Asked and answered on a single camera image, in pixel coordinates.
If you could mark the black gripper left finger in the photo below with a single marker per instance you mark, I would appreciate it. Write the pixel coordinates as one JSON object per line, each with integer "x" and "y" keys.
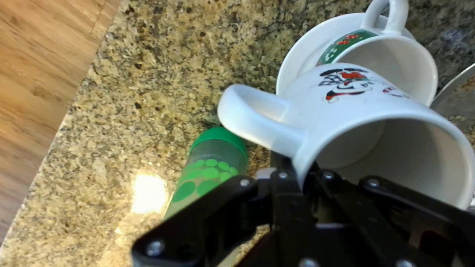
{"x": 218, "y": 223}

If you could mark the shiny steel mixing bowl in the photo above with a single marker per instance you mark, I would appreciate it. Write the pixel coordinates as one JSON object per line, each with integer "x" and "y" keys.
{"x": 458, "y": 99}

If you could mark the white cup with green band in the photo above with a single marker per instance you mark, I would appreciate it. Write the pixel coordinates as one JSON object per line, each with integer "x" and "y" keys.
{"x": 396, "y": 60}

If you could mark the clear bottle with green cap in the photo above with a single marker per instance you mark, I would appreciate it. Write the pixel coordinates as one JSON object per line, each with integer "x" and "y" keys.
{"x": 209, "y": 168}

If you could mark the white printed mug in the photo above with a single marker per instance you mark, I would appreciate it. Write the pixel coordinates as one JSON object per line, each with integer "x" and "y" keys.
{"x": 357, "y": 113}

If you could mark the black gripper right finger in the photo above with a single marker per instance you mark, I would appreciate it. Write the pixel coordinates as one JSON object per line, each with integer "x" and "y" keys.
{"x": 387, "y": 223}

